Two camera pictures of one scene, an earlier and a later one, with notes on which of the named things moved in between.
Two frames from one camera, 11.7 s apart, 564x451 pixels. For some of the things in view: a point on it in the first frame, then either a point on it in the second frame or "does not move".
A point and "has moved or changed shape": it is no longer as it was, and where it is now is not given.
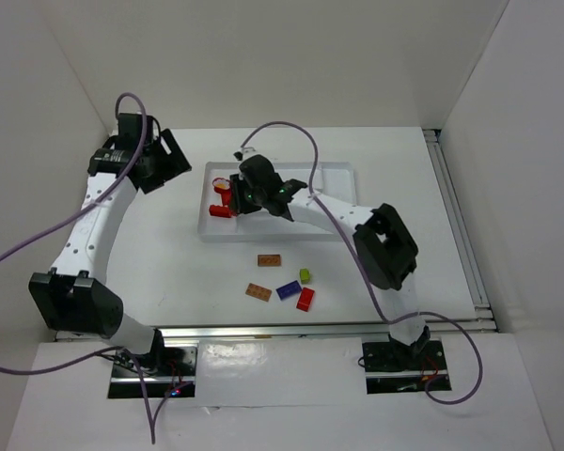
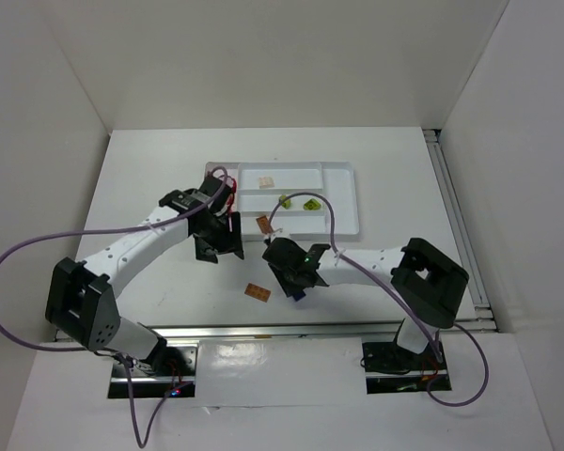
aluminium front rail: x=276 y=333 does not move
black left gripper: x=170 y=157 → x=221 y=240
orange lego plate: x=259 y=292 does not move
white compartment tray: x=335 y=179 does not move
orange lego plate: x=269 y=260 has moved or changed shape
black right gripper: x=235 y=201 → x=282 y=273
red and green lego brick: x=305 y=300 has moved or changed shape
